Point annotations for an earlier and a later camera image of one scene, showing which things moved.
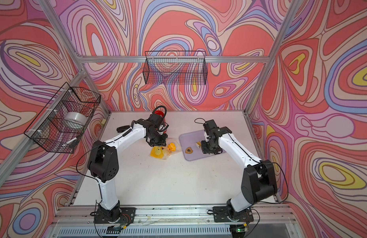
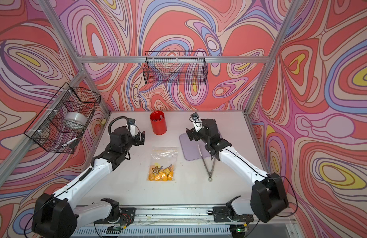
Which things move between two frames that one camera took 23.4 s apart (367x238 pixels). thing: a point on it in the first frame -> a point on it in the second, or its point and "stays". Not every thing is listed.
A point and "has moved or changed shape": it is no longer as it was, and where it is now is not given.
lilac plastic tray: (189, 140) stays
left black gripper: (162, 143) -> (137, 138)
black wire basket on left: (64, 121) stays
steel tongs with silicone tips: (199, 144) has moved or changed shape
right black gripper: (205, 150) -> (192, 133)
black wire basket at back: (178, 67) stays
